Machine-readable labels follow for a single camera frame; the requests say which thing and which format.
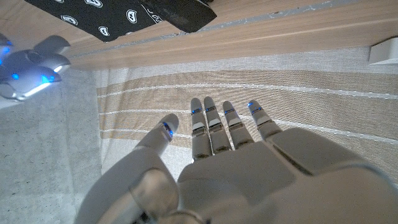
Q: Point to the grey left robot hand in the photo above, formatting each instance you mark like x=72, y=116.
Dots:
x=248, y=180

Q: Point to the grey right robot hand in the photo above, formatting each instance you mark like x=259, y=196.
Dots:
x=28, y=68

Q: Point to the black paisley bandana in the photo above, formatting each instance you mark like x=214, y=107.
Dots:
x=109, y=15

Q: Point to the beige striped backdrop cloth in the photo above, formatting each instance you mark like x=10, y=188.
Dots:
x=295, y=93

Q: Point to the white power strip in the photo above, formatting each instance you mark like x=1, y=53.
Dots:
x=385, y=51

